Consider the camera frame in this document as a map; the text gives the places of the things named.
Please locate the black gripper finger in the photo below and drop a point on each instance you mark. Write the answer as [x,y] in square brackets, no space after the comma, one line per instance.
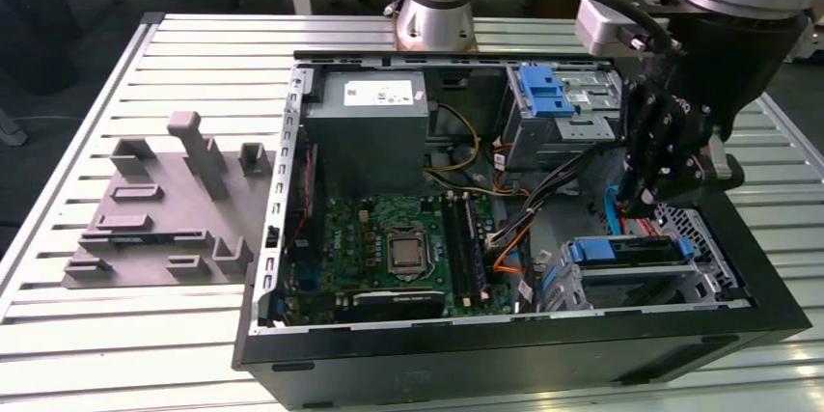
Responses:
[676,166]
[637,142]

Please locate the hard disk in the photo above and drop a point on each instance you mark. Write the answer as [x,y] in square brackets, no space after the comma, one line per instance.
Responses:
[599,250]

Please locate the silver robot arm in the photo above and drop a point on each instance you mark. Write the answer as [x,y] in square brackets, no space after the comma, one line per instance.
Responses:
[437,21]

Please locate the metal disk bay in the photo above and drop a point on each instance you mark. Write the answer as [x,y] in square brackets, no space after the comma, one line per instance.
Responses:
[644,271]

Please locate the metal optical drive cage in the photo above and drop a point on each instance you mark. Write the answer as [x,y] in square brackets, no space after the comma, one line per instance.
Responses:
[579,129]

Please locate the blue drive latch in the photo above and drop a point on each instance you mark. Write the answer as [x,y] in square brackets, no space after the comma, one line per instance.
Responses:
[544,93]

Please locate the installed RAM stick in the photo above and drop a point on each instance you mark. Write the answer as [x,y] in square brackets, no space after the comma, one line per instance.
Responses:
[477,253]

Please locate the grey power supply unit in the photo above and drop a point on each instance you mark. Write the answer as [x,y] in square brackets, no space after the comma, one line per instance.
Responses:
[367,151]

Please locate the silver CPU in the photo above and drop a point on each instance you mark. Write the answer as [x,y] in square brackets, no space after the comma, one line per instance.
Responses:
[407,255]

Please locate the green motherboard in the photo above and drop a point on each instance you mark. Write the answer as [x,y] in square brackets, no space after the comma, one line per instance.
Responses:
[357,233]

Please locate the black graphics card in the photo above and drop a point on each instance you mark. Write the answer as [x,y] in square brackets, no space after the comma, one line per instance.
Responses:
[392,303]

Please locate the black PC case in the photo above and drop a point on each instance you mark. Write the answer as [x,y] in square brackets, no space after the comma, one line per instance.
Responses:
[451,368]

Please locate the grey parts rack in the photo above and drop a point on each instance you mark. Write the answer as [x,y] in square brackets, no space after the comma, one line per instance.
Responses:
[167,200]

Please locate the dark RAM stick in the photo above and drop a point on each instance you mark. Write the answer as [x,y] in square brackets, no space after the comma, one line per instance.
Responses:
[141,239]

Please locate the grey furniture leg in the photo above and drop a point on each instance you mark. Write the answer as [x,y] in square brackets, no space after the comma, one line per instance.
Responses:
[12,134]

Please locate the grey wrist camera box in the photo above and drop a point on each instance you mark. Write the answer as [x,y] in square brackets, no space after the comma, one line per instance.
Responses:
[599,26]

